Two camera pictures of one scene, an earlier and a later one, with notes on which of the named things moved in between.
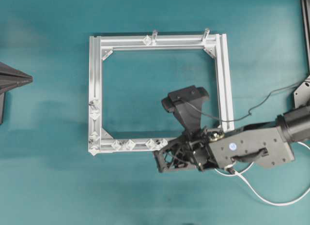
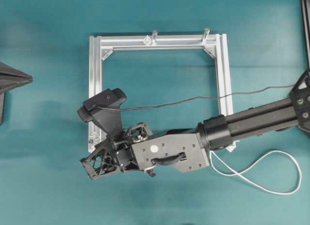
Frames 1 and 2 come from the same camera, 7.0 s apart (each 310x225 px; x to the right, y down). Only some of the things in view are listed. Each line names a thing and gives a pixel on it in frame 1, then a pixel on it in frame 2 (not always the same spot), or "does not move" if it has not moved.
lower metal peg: (154, 37) does not move
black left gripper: (7, 72) does not move
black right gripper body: (192, 150) → (117, 156)
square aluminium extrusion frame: (100, 143) does not move
